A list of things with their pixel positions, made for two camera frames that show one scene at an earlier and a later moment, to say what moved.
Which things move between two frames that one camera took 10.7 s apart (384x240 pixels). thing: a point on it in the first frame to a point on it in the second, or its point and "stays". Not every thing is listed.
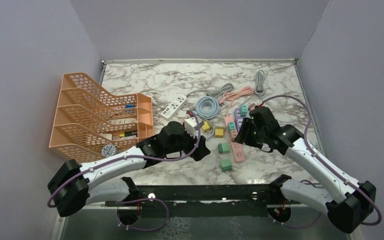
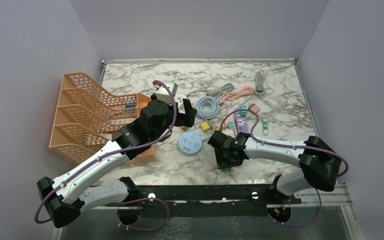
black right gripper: [243, 135] to [222, 162]
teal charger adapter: [231, 126] stays
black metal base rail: [220, 195] stays
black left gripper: [201, 150] to [187, 118]
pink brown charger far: [252, 107] stays
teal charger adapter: [244, 109] stays
